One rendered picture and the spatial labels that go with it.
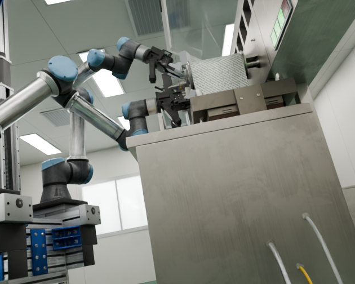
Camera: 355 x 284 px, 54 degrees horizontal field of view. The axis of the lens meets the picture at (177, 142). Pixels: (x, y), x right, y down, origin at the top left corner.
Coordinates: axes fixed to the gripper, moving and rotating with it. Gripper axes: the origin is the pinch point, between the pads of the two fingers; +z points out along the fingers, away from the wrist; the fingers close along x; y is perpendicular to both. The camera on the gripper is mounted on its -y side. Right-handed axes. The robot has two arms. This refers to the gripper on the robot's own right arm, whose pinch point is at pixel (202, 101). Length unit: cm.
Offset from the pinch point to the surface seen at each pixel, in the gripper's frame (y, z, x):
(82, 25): 171, -86, 152
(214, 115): -14.7, 1.4, -19.0
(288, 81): -7.5, 31.4, -20.0
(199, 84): 7.9, 0.3, -0.2
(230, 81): 6.6, 13.8, -0.2
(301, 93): -0.3, 47.7, 13.0
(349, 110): 100, 263, 386
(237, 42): 48, 31, 38
